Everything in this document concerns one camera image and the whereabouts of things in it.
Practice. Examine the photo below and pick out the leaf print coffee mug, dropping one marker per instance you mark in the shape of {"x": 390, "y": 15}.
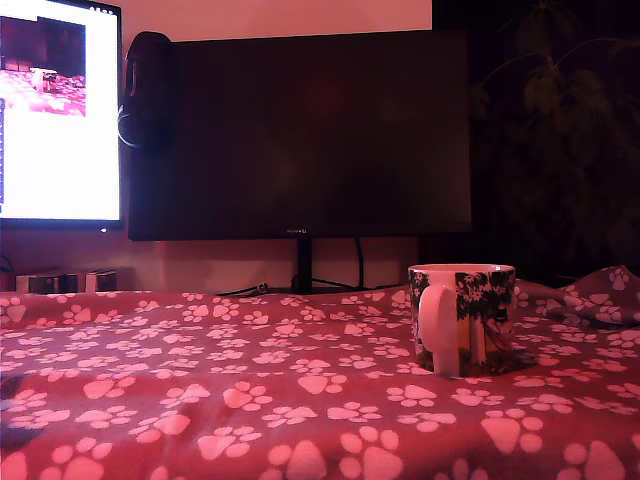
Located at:
{"x": 492, "y": 295}

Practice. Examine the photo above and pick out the black monitor stand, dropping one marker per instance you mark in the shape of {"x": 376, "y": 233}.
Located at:
{"x": 304, "y": 265}

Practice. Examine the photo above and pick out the dark computer monitor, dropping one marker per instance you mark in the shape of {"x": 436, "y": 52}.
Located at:
{"x": 325, "y": 150}

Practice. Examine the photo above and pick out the paw print cloth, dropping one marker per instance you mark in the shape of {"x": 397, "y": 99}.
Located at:
{"x": 300, "y": 425}

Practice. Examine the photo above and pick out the dark slim book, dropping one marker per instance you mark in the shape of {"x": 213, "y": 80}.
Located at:
{"x": 112, "y": 280}
{"x": 67, "y": 283}

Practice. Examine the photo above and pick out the black headphones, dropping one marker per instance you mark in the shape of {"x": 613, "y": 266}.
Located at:
{"x": 150, "y": 90}

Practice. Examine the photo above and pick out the white slim book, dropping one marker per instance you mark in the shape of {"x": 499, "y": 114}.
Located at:
{"x": 90, "y": 281}

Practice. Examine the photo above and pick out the lit computer monitor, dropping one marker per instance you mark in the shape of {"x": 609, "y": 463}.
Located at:
{"x": 60, "y": 160}

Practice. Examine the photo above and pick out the large house plant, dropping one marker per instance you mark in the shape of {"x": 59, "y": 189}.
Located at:
{"x": 550, "y": 85}

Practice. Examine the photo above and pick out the green box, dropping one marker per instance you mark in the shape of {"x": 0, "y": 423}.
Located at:
{"x": 42, "y": 284}

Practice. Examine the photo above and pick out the white box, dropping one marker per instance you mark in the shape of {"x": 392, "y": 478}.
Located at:
{"x": 22, "y": 283}

